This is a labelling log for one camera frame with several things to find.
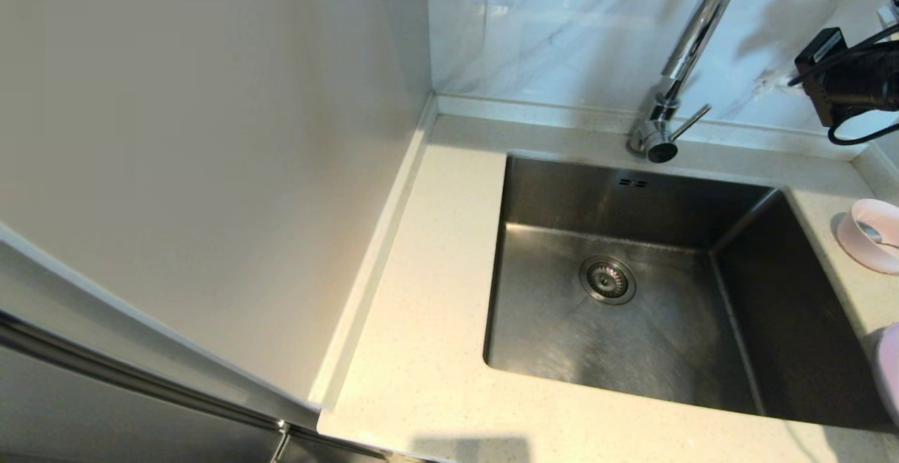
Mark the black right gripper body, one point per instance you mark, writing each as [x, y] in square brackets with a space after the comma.
[850, 80]

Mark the right gripper tissue-wrapped finger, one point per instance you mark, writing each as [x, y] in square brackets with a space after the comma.
[778, 83]

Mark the pink bowl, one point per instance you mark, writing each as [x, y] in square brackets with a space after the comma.
[857, 249]

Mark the lilac plate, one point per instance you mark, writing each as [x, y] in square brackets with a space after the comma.
[890, 372]

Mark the stainless steel sink basin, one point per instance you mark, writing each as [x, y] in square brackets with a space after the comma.
[632, 336]

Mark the chrome gooseneck faucet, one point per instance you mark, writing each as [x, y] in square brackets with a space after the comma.
[697, 31]

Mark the metal spoon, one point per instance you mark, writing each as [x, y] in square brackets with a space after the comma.
[869, 231]

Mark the round metal drain strainer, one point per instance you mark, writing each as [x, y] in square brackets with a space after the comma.
[607, 280]

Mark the grey cabinet door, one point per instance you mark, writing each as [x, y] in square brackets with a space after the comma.
[84, 407]

